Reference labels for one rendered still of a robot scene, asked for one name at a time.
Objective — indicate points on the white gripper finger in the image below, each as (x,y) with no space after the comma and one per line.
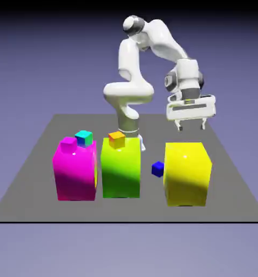
(203,124)
(178,125)

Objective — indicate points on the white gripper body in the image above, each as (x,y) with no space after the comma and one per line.
(190,110)

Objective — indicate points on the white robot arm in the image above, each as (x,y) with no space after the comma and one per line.
(128,90)

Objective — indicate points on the small blue cube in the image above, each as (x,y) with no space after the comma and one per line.
(157,169)

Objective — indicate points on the small orange cube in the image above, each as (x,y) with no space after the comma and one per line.
(117,139)

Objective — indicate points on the small cyan cube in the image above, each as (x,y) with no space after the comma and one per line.
(84,138)

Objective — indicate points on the small magenta cube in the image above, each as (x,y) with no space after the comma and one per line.
(67,145)

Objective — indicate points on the large yellow box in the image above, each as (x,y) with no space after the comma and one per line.
(186,175)

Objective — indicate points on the large lime green box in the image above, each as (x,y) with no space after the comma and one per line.
(120,171)

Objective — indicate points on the large magenta box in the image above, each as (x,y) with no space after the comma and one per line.
(75,171)

